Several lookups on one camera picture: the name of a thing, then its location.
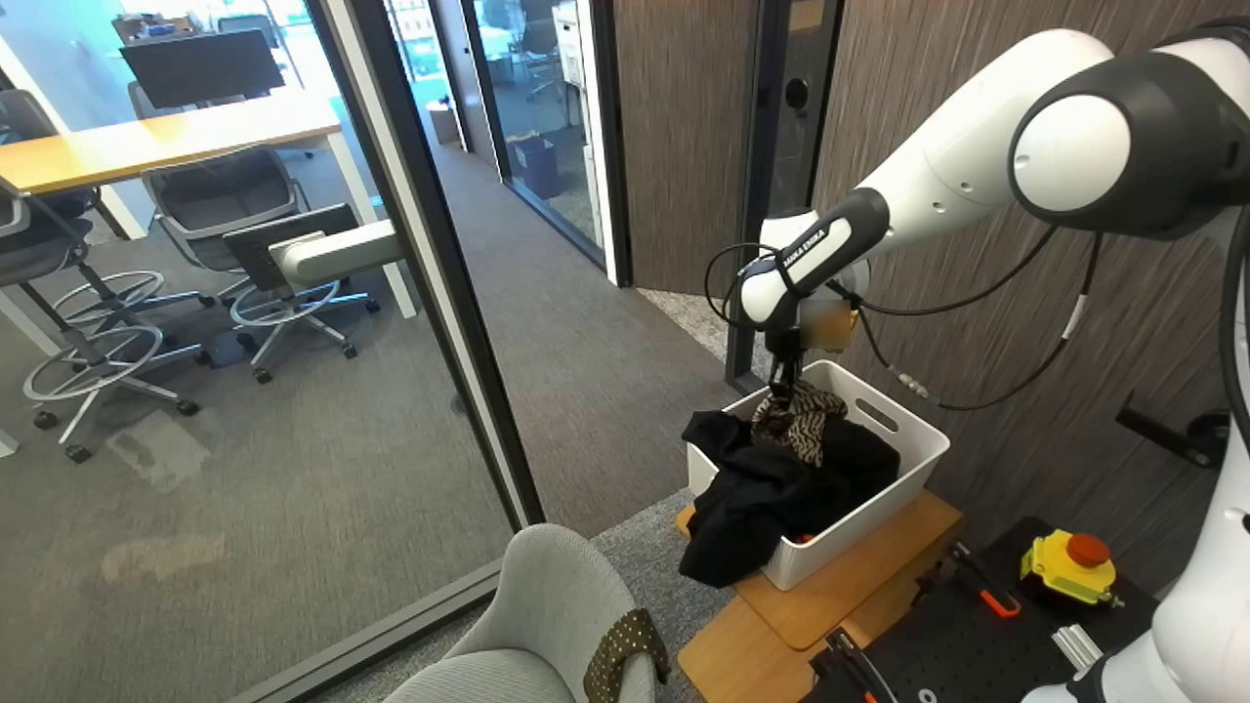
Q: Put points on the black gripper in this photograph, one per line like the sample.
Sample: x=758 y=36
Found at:
x=787 y=351

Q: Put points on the animal print cloth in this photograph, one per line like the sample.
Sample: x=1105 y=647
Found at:
x=812 y=422

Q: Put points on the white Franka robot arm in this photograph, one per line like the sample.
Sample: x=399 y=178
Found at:
x=963 y=159

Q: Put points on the black cloth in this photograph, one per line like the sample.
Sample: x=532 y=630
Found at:
x=767 y=500

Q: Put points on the white plastic box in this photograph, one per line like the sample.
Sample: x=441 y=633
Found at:
x=901 y=452

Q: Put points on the dark patterned cloth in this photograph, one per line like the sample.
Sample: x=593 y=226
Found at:
x=626 y=648

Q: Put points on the grey upholstered chair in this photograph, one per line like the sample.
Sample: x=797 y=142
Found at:
x=519 y=625

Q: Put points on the grey office chair with armrest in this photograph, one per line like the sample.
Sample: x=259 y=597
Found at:
x=280 y=255

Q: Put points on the dark office chair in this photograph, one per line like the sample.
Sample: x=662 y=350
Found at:
x=40 y=247

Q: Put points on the small wooden board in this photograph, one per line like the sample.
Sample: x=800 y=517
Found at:
x=735 y=656

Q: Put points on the yellow emergency stop button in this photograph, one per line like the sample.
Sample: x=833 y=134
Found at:
x=1073 y=564

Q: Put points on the dark waste bin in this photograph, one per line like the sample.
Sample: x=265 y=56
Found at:
x=536 y=161

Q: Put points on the small white block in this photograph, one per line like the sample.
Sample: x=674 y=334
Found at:
x=1080 y=647

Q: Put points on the black computer monitor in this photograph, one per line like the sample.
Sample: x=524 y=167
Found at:
x=202 y=64

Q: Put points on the wooden office desk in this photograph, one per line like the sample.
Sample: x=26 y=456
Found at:
x=159 y=142

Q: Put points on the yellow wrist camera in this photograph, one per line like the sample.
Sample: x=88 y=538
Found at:
x=836 y=329

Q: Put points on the black glass wall frame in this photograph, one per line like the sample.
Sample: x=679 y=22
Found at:
x=432 y=260

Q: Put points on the black clamp mount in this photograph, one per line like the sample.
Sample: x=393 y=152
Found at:
x=1191 y=435

